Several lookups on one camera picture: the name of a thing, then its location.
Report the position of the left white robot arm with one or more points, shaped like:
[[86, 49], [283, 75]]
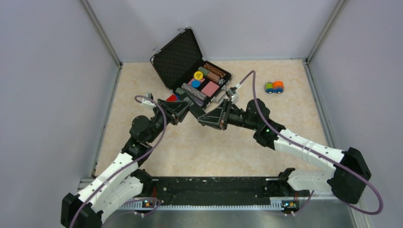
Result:
[[143, 131]]

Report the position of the blue round chip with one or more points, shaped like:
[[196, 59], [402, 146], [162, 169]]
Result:
[[195, 83]]

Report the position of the colourful toy car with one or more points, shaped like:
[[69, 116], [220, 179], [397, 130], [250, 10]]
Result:
[[274, 87]]

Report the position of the open black chip case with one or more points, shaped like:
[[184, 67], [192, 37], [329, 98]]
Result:
[[177, 61]]

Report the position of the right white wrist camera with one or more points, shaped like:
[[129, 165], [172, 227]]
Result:
[[232, 94]]

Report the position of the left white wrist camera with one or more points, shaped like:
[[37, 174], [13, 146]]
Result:
[[148, 101]]

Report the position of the black remote control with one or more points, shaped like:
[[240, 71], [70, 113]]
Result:
[[196, 110]]

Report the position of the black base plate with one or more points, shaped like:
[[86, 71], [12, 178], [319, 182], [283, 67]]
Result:
[[219, 191]]

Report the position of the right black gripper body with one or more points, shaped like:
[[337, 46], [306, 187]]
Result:
[[227, 115]]

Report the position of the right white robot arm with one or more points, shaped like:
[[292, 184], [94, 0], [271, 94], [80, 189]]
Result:
[[343, 173]]

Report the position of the yellow round chip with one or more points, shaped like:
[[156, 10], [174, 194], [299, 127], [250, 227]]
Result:
[[198, 75]]

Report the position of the colourful block toy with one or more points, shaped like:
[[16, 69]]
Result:
[[173, 98]]

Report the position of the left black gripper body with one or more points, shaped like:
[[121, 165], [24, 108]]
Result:
[[173, 116]]

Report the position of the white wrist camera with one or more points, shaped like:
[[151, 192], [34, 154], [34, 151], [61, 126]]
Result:
[[232, 94], [148, 101]]

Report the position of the pink card deck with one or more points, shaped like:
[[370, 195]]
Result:
[[210, 89]]

